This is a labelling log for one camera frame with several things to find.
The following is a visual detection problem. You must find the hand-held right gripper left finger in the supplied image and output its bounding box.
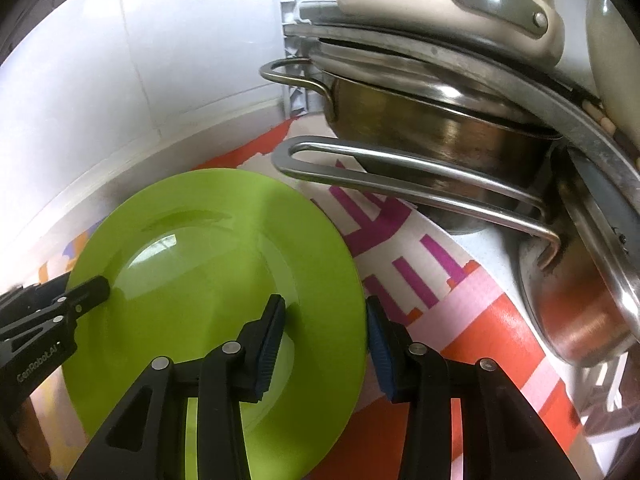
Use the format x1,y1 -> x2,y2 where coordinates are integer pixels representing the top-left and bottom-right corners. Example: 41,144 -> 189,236
67,294 -> 287,480

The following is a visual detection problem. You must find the steel pot with loop handles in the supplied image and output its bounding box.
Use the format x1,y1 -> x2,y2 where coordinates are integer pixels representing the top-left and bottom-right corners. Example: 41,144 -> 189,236
260,40 -> 566,233

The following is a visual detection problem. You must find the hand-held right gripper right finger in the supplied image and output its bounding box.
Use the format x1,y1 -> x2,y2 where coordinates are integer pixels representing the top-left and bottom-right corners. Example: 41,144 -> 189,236
366,296 -> 583,480

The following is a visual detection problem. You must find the copper-bottomed steel saucepan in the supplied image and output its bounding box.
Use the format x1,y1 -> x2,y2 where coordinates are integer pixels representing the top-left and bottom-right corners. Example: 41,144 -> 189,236
272,136 -> 631,368

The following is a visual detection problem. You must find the cream kettle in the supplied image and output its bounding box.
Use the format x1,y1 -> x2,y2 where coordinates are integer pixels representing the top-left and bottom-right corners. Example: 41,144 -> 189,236
585,0 -> 640,126

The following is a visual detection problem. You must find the colourful patterned mat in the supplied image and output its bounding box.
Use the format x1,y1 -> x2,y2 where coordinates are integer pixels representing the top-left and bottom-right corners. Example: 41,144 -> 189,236
30,112 -> 601,480

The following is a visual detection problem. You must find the green plate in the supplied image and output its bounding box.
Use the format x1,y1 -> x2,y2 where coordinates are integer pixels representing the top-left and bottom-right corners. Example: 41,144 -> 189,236
60,167 -> 370,480

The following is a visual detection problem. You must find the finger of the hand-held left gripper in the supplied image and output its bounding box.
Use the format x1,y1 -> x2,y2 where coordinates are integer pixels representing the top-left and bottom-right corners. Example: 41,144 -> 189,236
0,276 -> 111,353

